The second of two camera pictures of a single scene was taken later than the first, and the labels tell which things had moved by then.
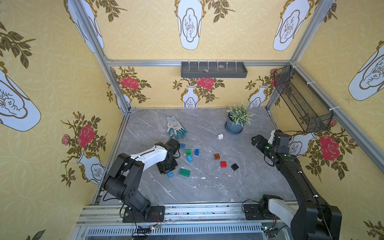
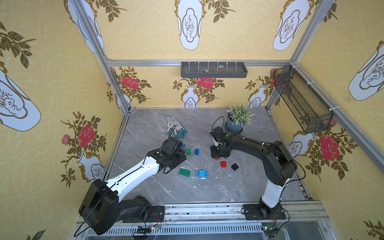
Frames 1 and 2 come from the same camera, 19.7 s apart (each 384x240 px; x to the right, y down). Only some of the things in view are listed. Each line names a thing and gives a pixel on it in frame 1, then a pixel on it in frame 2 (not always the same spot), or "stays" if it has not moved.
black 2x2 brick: [234, 167] stays
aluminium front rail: [226, 222] stays
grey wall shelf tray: [210, 69] stays
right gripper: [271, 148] -> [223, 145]
